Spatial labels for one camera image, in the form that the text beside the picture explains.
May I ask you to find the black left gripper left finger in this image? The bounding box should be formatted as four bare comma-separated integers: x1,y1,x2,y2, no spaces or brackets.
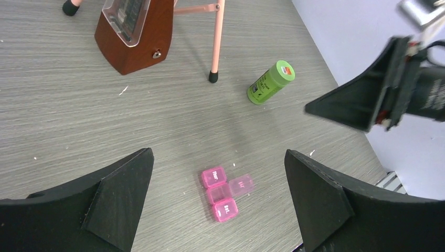
1,148,154,251

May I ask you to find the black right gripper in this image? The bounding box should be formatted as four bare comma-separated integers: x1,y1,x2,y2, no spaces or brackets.
304,36,444,132

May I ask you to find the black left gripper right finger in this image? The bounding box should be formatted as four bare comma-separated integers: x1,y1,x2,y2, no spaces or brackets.
284,150,444,251

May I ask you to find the green pill bottle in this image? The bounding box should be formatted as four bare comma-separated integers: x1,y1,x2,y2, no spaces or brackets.
247,60,295,105

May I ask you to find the brown wooden metronome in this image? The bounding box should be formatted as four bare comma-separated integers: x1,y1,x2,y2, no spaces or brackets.
94,0,175,76

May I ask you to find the pink music stand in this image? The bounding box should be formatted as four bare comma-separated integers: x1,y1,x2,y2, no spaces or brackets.
61,0,227,84

